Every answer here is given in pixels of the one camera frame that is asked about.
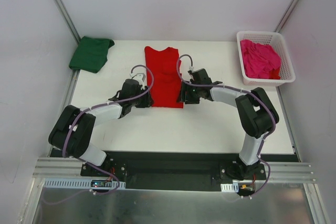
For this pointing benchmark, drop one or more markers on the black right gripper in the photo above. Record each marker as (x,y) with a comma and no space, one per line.
(187,96)

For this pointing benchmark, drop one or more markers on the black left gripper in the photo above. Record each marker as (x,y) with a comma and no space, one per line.
(145,99)

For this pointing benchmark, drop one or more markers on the red t shirt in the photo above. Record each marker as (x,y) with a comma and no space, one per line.
(167,84)

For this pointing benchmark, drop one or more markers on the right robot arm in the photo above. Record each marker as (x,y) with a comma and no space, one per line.
(257,115)

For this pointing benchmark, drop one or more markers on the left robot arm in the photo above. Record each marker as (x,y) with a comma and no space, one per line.
(73,130)

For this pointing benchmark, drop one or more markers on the folded green t shirt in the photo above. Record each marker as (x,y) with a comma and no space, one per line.
(91,54)

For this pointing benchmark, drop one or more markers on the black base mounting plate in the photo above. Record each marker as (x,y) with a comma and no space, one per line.
(181,171)

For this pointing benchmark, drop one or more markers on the pink t shirt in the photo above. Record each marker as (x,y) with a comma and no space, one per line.
(258,59)

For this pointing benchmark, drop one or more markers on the white plastic laundry basket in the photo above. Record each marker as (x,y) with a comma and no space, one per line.
(276,40)

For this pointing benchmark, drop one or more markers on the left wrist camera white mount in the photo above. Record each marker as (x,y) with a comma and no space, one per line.
(140,78)

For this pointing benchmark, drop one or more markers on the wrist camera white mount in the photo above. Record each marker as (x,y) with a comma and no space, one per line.
(140,78)
(191,70)

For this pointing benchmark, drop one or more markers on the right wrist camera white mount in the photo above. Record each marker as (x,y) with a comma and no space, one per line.
(191,70)

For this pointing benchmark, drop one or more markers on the right white slotted cable duct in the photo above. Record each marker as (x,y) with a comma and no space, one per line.
(230,188)

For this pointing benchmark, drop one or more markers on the white slotted cable duct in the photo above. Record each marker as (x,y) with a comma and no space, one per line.
(230,188)
(82,184)

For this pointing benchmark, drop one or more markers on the left white slotted cable duct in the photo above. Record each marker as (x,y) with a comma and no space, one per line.
(82,184)

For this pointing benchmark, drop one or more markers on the aluminium frame rail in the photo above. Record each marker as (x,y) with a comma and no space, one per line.
(279,172)

